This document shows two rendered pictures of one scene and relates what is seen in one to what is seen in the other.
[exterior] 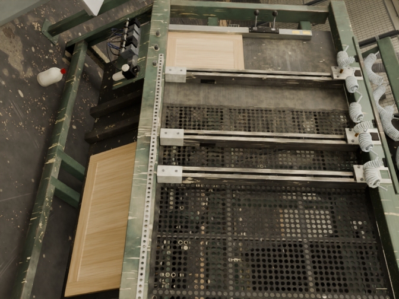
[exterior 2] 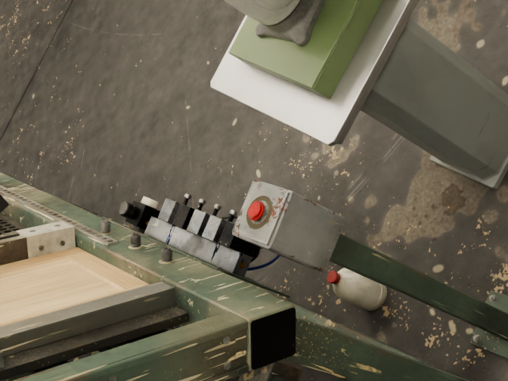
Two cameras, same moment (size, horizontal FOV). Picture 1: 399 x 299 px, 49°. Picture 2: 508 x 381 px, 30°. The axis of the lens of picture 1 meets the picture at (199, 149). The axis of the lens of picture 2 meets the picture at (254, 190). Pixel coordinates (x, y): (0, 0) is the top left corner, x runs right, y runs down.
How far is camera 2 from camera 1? 4.13 m
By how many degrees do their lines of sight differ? 103
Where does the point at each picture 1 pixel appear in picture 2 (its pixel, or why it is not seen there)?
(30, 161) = not seen: hidden behind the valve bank
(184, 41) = (97, 292)
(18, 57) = (406, 229)
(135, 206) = not seen: outside the picture
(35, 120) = (296, 279)
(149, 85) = (78, 215)
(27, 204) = not seen: hidden behind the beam
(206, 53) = (13, 294)
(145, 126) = (26, 191)
